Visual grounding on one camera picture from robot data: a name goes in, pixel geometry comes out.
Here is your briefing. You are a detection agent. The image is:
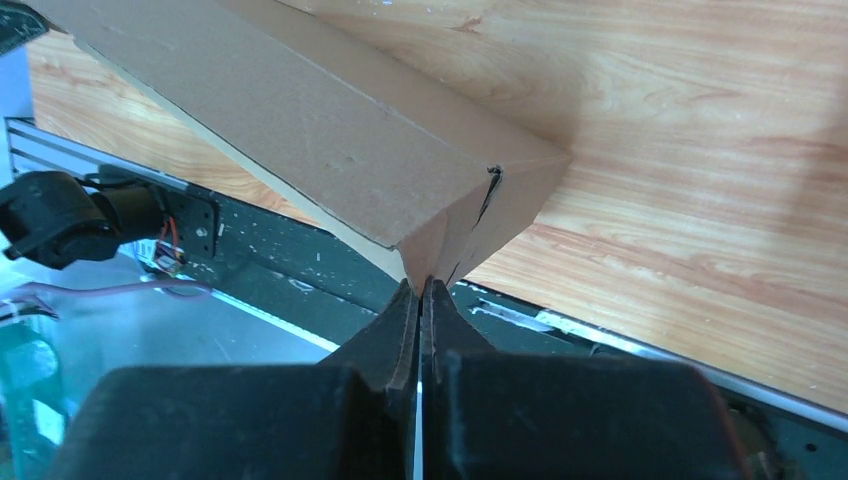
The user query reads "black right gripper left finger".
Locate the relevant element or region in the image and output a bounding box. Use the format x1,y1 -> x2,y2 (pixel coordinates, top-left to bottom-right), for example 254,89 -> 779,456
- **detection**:
47,282 -> 419,479

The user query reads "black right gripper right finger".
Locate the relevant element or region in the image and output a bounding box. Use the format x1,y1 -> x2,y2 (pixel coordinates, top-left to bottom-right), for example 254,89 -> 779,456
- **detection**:
421,278 -> 751,479

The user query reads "cardboard box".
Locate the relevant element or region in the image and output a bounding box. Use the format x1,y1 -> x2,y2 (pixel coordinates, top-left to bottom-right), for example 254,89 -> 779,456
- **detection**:
33,0 -> 569,290

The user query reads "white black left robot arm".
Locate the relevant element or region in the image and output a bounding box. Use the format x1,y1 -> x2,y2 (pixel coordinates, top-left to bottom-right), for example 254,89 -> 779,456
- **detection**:
1,171 -> 168,270

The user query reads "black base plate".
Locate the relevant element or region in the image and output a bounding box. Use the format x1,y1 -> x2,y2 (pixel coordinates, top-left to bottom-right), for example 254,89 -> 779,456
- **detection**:
119,178 -> 598,359

